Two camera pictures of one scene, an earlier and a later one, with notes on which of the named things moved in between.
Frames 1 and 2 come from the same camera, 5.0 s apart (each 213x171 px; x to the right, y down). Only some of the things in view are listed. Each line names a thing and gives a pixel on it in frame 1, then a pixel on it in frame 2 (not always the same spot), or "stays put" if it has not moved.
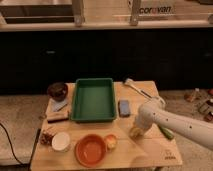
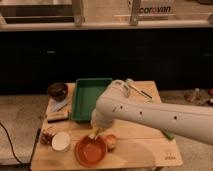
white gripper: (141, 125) → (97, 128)
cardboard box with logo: (158, 7) stays put
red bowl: (90, 150) stays put
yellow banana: (136, 133) → (94, 131)
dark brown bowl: (57, 91) stays put
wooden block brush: (57, 116) stays put
